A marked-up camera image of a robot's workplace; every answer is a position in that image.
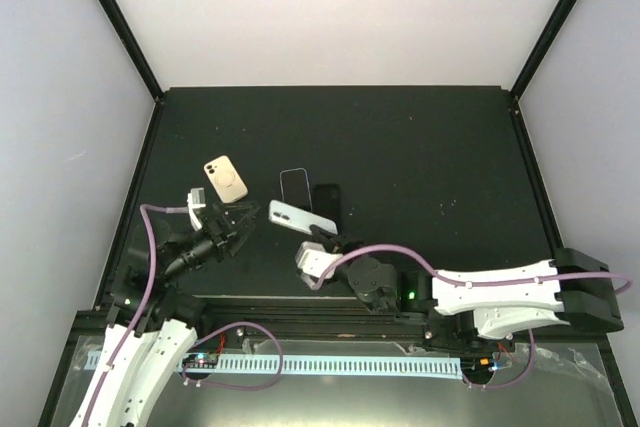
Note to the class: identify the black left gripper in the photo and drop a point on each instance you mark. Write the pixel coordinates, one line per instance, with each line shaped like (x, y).
(228, 227)

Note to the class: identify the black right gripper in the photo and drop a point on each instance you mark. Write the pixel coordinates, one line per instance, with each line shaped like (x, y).
(333, 243)

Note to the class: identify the white smartphone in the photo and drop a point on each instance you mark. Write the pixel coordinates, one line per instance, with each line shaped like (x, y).
(298, 220)

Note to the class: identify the blue smartphone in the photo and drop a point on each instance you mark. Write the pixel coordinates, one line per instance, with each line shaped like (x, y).
(295, 188)

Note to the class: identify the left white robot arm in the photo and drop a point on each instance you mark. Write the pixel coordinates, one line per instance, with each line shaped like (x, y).
(151, 325)

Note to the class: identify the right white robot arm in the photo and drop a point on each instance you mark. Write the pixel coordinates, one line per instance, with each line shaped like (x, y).
(467, 310)

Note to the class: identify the beige cased phone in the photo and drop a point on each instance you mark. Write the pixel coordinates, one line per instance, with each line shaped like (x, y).
(225, 179)

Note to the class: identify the black phone case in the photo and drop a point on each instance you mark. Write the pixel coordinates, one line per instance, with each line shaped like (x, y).
(326, 199)

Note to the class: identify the left green circuit board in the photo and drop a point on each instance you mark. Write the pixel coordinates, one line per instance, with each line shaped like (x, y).
(201, 360)

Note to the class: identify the clear acrylic sheet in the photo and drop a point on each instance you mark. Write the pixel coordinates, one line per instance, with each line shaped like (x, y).
(567, 387)

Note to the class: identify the right circuit board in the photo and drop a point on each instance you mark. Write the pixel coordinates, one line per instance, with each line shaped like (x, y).
(484, 364)

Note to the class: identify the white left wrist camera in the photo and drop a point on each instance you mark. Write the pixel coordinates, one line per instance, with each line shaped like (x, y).
(197, 208)

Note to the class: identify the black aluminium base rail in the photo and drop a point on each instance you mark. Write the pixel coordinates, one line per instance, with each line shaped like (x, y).
(336, 319)

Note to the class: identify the white slotted cable duct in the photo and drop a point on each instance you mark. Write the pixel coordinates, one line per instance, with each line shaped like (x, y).
(321, 365)

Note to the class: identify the left black frame post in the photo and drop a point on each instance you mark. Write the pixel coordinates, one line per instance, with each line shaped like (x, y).
(116, 17)

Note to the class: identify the black frame post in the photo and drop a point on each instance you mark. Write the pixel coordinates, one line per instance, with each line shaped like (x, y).
(116, 17)
(545, 40)

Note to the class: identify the right black frame post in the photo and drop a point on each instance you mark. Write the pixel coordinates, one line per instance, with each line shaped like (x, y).
(545, 40)

